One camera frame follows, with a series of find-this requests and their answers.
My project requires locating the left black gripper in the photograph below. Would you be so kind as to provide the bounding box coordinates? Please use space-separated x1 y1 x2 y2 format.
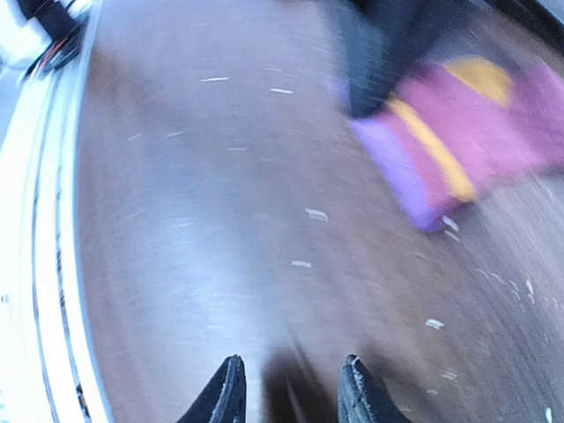
330 1 563 119

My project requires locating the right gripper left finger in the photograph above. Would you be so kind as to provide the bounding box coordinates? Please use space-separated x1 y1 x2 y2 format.
177 354 246 423

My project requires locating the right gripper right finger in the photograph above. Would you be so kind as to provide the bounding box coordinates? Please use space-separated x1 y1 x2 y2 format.
338 354 412 423

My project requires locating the maroon purple striped sock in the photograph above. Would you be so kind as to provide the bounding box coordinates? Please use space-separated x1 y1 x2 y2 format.
349 56 563 233

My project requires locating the front aluminium rail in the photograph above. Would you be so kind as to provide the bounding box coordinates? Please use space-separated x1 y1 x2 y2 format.
1 1 113 422

